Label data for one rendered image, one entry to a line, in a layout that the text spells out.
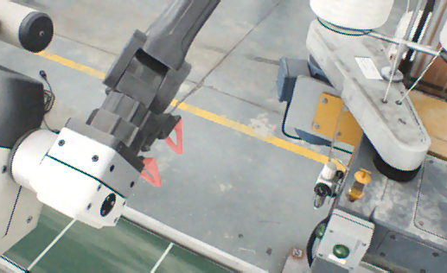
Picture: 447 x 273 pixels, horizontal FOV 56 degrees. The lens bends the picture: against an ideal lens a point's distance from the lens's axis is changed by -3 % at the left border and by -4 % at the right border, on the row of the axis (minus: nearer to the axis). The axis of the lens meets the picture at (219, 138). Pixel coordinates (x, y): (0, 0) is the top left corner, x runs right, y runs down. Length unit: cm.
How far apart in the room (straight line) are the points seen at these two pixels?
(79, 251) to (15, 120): 126
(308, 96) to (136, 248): 102
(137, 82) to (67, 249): 132
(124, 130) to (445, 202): 59
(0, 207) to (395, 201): 66
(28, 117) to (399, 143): 62
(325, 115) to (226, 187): 150
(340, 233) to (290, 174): 197
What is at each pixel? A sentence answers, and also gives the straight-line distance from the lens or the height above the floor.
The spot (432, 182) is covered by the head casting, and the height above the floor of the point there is 134.
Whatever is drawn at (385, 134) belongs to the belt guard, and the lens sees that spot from 86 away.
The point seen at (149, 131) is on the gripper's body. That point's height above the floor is 138.
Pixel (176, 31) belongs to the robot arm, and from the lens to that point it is 64.
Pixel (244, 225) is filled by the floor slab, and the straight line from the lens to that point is 242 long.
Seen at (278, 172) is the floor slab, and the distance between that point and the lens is 272.
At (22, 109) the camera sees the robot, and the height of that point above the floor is 152.
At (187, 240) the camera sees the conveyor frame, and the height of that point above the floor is 41.
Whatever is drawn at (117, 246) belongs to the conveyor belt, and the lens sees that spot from 186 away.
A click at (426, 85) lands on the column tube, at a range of 120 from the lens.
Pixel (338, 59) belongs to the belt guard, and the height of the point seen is 142.
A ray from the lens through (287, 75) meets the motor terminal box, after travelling 114.
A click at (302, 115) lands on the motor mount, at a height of 120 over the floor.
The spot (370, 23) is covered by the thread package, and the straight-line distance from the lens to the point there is 91.
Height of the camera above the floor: 191
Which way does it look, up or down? 42 degrees down
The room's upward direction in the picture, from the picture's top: 6 degrees clockwise
